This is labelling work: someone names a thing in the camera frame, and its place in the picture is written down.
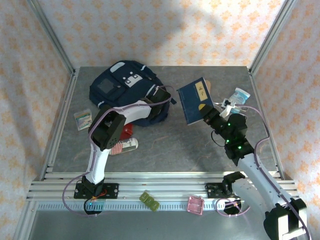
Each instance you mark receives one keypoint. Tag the navy notebook tan label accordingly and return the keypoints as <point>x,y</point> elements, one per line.
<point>193,100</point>

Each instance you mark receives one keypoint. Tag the tan glasses case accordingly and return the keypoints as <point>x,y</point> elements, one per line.
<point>208,86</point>

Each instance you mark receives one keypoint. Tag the navy blue backpack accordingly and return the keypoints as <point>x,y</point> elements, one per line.
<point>120,92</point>

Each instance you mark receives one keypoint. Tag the red snap wallet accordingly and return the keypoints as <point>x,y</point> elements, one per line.
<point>127,130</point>

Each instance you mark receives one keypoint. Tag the red striped white pencil case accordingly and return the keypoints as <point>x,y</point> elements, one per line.
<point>127,144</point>

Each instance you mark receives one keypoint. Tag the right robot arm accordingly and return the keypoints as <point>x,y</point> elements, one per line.
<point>260,180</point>

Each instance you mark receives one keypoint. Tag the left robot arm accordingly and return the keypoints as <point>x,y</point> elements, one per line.
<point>107,130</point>

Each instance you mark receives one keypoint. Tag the blue white tissue pack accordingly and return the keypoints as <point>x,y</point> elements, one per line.
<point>240,96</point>

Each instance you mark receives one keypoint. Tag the clear pack of index tabs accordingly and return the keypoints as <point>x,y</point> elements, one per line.
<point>82,120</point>

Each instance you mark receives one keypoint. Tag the metal scissors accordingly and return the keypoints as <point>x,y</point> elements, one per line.
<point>241,109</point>

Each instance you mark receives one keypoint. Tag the pink square box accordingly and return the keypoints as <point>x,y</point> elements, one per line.
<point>195,205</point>

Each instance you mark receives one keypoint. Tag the olive green block strip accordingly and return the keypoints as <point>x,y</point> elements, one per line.
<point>149,202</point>

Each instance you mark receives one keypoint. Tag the right aluminium side rail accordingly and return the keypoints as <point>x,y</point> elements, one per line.
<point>255,91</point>

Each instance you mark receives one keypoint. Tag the aluminium side rail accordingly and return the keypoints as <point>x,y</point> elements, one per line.
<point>68,92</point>
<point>255,91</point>

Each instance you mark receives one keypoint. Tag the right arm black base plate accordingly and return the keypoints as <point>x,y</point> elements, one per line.
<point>212,190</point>

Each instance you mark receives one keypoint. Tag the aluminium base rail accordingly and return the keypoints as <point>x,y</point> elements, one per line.
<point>162,185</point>

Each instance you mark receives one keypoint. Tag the left aluminium side rail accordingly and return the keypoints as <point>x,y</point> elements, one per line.
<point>68,92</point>

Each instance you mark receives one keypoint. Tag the right aluminium corner post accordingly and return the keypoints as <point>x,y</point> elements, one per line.
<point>270,37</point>

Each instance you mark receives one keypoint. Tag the aluminium corner post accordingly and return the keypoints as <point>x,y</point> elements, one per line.
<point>270,37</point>
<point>52,37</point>

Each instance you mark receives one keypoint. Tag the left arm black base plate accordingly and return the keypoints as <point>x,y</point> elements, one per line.
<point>111,190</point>

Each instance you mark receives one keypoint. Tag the left aluminium corner post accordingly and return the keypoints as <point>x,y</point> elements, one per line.
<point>52,37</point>

